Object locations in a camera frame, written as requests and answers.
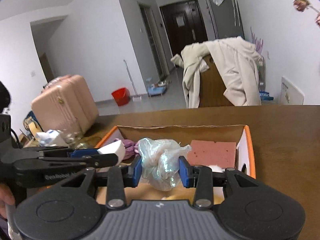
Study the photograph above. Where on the pink suitcase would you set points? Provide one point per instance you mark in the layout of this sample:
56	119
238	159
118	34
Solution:
66	105

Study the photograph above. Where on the orange cardboard box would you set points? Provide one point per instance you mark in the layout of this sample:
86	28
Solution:
184	135

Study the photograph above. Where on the brown wooden chair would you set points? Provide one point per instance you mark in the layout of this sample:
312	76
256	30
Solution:
212	87

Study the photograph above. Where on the blue pet bowl stand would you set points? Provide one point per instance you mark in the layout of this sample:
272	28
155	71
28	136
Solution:
156	89

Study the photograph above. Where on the red bucket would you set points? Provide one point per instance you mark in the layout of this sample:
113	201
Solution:
121	96

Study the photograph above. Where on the white mop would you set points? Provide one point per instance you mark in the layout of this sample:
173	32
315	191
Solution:
136	97

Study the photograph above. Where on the clear glass jar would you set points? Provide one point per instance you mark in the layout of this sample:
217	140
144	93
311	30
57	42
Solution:
72	135

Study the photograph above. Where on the grey refrigerator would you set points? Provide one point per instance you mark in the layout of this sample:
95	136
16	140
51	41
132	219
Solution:
226	19

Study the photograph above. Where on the iridescent plastic bag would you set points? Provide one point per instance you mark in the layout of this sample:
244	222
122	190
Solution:
160	164

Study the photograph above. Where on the white plastic packaging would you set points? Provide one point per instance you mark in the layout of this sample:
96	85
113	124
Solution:
50	138

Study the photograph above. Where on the dark entrance door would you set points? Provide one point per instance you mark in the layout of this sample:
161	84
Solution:
184	24

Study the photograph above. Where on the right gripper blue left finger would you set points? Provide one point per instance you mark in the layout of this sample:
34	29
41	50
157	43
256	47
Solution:
120	177

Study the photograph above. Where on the person's left hand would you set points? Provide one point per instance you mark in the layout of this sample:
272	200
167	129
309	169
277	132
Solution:
6	198

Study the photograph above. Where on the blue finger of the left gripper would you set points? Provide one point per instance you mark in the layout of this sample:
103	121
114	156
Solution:
79	153

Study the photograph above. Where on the white foam cylinder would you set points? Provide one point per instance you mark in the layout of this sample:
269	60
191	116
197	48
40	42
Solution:
116	148

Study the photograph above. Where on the beige coat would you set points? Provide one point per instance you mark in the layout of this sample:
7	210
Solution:
237	63

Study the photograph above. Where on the white board against wall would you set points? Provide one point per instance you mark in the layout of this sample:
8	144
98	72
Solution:
290	94

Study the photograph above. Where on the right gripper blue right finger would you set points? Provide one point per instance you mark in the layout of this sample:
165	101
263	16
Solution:
203	179

